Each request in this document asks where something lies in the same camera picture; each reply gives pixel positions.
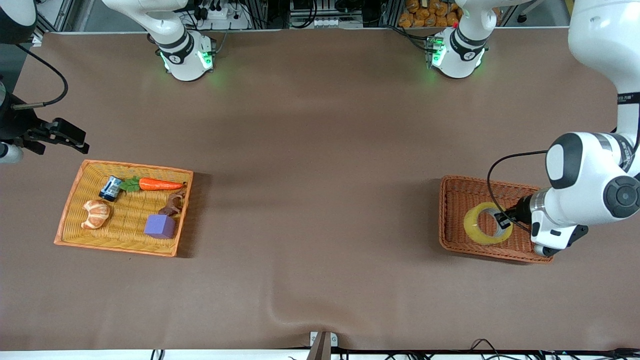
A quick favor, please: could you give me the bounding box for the yellow clear tape roll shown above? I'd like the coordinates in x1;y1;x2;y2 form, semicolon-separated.
463;202;514;245

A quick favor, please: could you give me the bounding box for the blue and white can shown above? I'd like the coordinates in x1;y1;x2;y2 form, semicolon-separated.
98;175;123;203

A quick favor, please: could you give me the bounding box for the toy croissant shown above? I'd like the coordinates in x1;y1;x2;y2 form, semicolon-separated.
80;199;111;230

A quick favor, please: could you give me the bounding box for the white socket strip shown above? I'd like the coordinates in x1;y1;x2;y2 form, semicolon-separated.
294;17;347;29

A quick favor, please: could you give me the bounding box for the metal table bracket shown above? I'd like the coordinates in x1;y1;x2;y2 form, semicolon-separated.
309;330;339;360

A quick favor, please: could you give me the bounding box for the orange woven tray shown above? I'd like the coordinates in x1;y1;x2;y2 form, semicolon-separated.
53;159;194;258

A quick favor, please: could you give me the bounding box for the orange toy carrot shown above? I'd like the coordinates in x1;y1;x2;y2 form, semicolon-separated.
119;176;186;193

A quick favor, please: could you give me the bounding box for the aluminium frame post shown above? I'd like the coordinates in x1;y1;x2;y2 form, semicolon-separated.
31;0;76;47

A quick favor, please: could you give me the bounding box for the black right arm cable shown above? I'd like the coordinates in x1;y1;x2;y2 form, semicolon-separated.
11;43;69;111

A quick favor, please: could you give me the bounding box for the white power strip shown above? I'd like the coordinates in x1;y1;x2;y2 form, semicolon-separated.
206;6;252;30

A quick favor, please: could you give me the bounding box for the purple foam cube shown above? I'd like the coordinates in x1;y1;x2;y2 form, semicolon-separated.
144;214;177;240

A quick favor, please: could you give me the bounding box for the brown toy pretzel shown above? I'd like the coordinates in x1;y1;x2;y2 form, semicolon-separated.
158;191;187;217

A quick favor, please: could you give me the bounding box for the bag of orange buns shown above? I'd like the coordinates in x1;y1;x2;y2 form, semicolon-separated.
398;0;462;29

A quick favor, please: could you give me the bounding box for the brown wicker basket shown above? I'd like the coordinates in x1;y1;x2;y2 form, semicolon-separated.
439;175;555;264

